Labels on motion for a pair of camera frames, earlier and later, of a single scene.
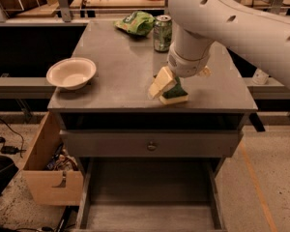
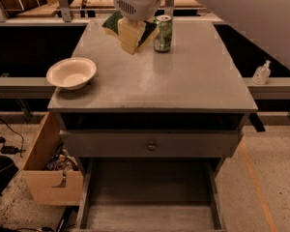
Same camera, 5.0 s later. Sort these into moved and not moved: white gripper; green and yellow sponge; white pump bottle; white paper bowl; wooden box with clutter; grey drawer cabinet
Moved: green and yellow sponge; white gripper
Not moved: wooden box with clutter; grey drawer cabinet; white pump bottle; white paper bowl
